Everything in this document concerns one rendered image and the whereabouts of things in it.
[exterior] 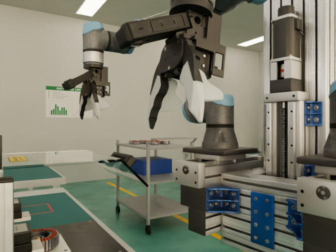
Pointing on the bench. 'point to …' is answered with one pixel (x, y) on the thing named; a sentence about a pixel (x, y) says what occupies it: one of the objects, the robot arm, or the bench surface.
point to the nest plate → (61, 246)
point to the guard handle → (125, 158)
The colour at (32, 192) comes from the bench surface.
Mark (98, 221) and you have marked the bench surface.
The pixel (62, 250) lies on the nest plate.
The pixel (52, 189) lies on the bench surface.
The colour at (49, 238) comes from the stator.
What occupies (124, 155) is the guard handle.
